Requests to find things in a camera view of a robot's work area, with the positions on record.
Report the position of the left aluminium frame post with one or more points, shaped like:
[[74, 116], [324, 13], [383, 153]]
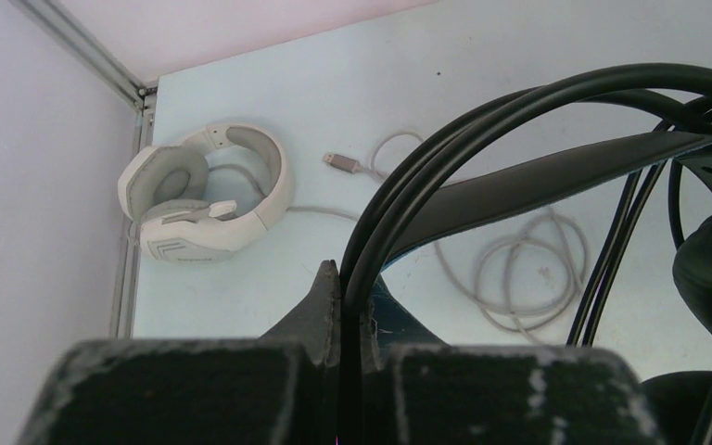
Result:
[[68, 134]]

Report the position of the black headset with blue band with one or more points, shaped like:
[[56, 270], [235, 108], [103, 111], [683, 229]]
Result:
[[418, 205]]

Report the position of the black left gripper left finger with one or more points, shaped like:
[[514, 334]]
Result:
[[279, 388]]

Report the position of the white gaming headset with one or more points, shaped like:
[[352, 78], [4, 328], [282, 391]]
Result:
[[162, 192]]

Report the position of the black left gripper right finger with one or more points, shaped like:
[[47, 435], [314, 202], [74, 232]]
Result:
[[427, 392]]

